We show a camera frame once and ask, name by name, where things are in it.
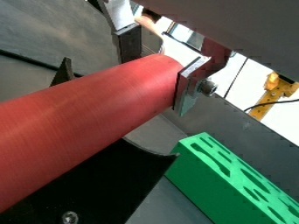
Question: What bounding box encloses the red cylinder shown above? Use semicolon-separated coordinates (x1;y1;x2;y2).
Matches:
0;54;183;213

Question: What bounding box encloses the yellow clamp stand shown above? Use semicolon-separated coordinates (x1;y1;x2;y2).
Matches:
247;72;299;121

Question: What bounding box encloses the green shape sorter block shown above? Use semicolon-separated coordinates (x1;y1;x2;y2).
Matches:
166;132;299;224

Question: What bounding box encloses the black cable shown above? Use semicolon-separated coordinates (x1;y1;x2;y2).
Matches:
223;58;299;113

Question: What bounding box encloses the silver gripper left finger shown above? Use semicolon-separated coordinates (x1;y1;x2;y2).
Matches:
98;0;142;63

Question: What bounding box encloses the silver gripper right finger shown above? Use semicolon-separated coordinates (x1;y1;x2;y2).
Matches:
173;56;218;116

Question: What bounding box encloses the black cradle fixture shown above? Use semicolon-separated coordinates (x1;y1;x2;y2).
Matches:
0;57;182;224

